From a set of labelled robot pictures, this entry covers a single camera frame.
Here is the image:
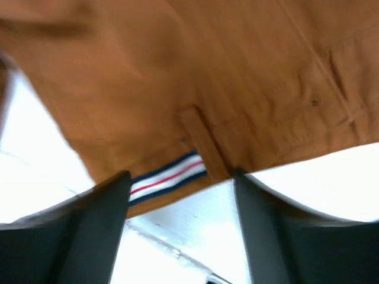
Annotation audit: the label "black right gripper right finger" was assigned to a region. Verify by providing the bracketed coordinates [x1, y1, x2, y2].
[233, 169, 378, 283]

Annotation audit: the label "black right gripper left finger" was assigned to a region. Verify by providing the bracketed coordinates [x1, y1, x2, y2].
[1, 171, 131, 283]

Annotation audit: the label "brown trousers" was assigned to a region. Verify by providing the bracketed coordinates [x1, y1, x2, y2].
[1, 1, 378, 217]

